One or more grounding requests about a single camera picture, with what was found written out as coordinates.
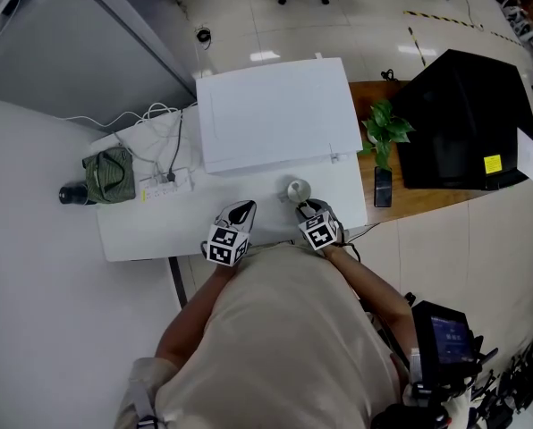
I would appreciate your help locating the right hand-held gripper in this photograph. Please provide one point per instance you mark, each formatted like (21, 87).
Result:
(321, 228)

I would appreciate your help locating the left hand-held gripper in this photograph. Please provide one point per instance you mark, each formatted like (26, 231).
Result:
(230, 235)

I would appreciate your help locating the grey round container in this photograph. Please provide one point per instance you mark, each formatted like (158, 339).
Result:
(298, 190)

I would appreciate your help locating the white spoon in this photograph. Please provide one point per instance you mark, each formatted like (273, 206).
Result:
(296, 187)

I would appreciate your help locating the person's left forearm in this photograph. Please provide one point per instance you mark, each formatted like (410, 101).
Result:
(189, 315)

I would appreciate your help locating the person's right forearm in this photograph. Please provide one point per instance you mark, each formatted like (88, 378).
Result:
(374, 304)

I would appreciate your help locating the wooden side table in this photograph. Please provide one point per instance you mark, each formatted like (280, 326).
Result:
(378, 195)

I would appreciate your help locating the black smartphone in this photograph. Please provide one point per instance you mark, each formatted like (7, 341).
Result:
(383, 187)

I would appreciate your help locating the white power strip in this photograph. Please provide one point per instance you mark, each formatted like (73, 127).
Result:
(166, 186)

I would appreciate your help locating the person's beige shirt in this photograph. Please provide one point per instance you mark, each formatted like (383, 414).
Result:
(275, 342)

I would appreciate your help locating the green potted plant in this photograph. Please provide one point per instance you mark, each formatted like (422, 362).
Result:
(385, 128)

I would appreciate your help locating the large white box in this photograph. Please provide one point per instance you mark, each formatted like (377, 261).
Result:
(277, 114)

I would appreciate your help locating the green striped bag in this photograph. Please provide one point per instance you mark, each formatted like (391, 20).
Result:
(109, 175)

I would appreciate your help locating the large black box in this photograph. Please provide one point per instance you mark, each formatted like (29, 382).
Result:
(465, 123)

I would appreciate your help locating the yellow label sticker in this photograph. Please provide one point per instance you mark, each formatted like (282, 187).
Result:
(492, 164)

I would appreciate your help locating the white paper sheet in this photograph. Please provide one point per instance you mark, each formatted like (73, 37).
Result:
(528, 155)

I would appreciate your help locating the grey partition panel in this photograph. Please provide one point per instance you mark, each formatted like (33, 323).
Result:
(87, 47)

